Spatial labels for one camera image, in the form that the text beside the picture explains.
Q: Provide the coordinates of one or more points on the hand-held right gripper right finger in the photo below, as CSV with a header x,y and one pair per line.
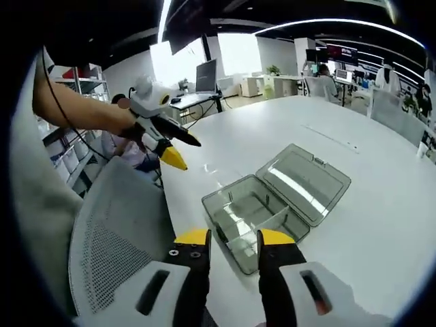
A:
x,y
306,293

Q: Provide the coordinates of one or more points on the hanging dark screen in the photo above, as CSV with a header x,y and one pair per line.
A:
x,y
185,42

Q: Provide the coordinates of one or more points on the clear grey guide fixture box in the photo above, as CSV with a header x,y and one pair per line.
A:
x,y
272,204

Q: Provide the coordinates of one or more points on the red wall screen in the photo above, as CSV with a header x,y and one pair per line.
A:
x,y
342,54

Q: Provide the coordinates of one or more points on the grey mesh office chair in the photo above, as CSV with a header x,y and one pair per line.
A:
x,y
129,221

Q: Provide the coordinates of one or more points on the person's light grey shirt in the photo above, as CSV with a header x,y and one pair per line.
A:
x,y
37,204

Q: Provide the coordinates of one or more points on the white standing desk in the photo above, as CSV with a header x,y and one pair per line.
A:
x,y
194,100

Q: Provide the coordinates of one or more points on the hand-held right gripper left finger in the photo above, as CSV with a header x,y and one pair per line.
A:
x,y
170,293

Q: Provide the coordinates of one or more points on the black monitor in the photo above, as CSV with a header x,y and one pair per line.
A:
x,y
206,76

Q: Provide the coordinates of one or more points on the clear plastic divider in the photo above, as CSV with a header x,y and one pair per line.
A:
x,y
235,243
262,218

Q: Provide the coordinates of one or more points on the metal shelf rack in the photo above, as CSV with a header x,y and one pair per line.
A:
x,y
73,155

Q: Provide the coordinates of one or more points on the white paper cup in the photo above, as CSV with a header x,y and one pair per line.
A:
x,y
422,150

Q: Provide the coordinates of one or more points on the potted plant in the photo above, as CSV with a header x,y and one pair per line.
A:
x,y
273,70

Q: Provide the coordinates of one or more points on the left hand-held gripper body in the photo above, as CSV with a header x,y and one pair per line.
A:
x,y
150,98

